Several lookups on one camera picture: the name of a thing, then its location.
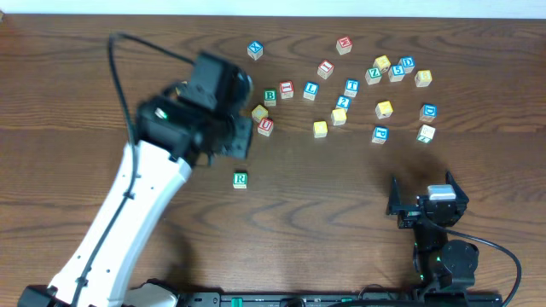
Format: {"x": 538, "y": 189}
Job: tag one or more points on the green B block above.
{"x": 270, "y": 97}

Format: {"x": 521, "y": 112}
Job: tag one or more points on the blue P block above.
{"x": 380, "y": 135}

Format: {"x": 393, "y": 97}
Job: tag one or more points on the blue d block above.
{"x": 407, "y": 63}
{"x": 428, "y": 113}

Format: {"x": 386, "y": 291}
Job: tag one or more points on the blue T block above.
{"x": 351, "y": 88}

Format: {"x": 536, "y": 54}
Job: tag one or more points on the green R block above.
{"x": 240, "y": 180}

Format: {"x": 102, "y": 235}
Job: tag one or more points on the yellow K block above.
{"x": 383, "y": 110}

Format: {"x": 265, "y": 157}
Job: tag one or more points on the yellow block with picture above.
{"x": 382, "y": 63}

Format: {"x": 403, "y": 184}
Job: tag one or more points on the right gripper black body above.
{"x": 421, "y": 209}

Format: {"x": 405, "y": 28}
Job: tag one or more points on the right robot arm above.
{"x": 446, "y": 266}

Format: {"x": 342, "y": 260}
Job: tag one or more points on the blue D block upper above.
{"x": 407, "y": 63}

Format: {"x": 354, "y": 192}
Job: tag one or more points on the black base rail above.
{"x": 372, "y": 299}

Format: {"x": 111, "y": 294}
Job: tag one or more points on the red i block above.
{"x": 286, "y": 89}
{"x": 325, "y": 69}

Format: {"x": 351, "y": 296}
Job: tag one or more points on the yellow S block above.
{"x": 338, "y": 116}

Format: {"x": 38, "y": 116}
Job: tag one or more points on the green Z block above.
{"x": 373, "y": 76}

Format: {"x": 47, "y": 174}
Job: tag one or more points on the red U block centre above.
{"x": 265, "y": 127}

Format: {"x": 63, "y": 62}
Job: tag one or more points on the blue L block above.
{"x": 310, "y": 91}

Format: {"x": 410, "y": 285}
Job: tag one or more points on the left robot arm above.
{"x": 172, "y": 130}

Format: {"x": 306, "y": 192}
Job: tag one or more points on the yellow B block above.
{"x": 423, "y": 78}

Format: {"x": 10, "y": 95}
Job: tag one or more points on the red I block upper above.
{"x": 325, "y": 69}

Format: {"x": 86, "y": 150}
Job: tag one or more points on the blue X block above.
{"x": 255, "y": 50}

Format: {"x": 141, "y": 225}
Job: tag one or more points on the yellow O block right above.
{"x": 320, "y": 129}

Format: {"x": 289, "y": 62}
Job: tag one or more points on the blue 2 block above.
{"x": 343, "y": 102}

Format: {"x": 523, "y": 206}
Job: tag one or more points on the green 7 block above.
{"x": 425, "y": 133}

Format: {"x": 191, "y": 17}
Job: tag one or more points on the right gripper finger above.
{"x": 394, "y": 204}
{"x": 449, "y": 179}

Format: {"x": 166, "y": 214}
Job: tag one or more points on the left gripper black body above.
{"x": 241, "y": 137}

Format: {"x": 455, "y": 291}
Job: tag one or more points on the yellow tilted block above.
{"x": 259, "y": 113}

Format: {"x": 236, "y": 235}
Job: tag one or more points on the blue D block right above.
{"x": 428, "y": 113}

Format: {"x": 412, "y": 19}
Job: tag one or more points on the blue 5 block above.
{"x": 396, "y": 73}

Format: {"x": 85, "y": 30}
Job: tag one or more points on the red I block centre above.
{"x": 286, "y": 89}

